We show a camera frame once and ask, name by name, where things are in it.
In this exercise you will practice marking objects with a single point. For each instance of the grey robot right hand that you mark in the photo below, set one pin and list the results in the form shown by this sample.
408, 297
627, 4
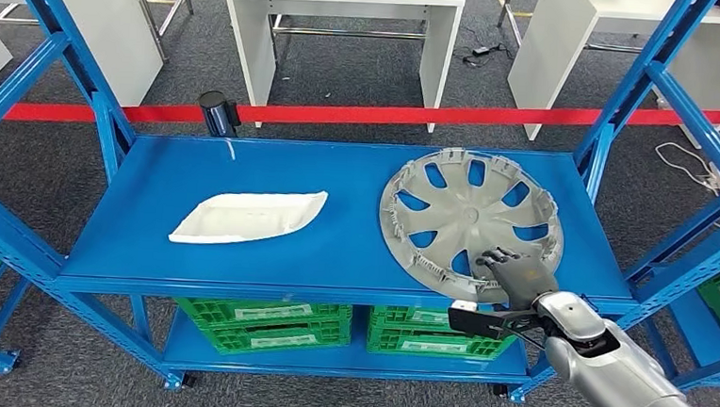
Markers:
524, 281

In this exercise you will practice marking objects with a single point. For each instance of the grey plastic wheel hubcap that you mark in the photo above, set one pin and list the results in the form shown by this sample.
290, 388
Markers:
459, 214

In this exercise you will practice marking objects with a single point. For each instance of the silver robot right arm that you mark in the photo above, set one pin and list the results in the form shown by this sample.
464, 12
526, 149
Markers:
624, 381

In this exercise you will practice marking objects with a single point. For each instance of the white plastic trim part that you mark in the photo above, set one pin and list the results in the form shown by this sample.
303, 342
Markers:
246, 217

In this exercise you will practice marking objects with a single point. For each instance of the red barrier belt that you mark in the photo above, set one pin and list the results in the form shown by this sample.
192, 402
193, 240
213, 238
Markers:
403, 114

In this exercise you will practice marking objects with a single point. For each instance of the white power strip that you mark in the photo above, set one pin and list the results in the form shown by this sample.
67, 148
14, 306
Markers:
719, 180

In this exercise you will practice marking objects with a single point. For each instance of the black barrier post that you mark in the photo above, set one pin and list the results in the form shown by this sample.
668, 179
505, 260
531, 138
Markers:
217, 115

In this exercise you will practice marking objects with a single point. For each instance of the chrome tube frame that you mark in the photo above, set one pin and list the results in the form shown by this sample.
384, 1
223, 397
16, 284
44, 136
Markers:
146, 11

